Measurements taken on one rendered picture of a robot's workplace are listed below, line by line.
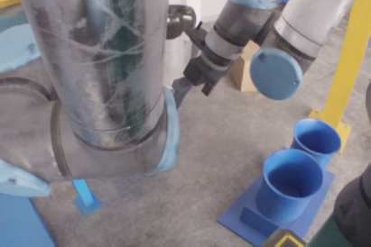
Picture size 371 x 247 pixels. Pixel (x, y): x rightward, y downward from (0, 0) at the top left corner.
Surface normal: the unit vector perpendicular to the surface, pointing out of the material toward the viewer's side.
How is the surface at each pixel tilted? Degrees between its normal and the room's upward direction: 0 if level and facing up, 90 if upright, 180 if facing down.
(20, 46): 20
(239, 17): 89
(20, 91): 37
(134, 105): 109
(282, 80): 95
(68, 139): 46
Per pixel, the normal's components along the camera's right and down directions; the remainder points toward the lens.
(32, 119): 0.08, -0.63
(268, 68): -0.50, 0.56
